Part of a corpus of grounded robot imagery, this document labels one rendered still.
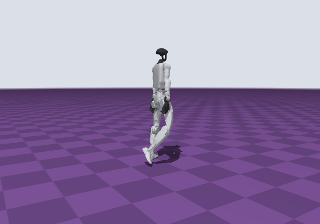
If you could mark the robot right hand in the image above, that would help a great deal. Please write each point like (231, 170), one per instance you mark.
(165, 106)

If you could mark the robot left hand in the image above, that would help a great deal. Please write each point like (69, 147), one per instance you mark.
(152, 109)

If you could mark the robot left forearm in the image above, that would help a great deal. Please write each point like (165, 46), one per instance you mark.
(154, 91)

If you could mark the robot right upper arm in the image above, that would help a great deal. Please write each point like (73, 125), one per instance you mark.
(166, 68)

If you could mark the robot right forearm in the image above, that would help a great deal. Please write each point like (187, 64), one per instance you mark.
(167, 90)

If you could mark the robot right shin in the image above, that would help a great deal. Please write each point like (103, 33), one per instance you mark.
(160, 137)

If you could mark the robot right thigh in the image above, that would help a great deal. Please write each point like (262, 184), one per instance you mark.
(169, 116)

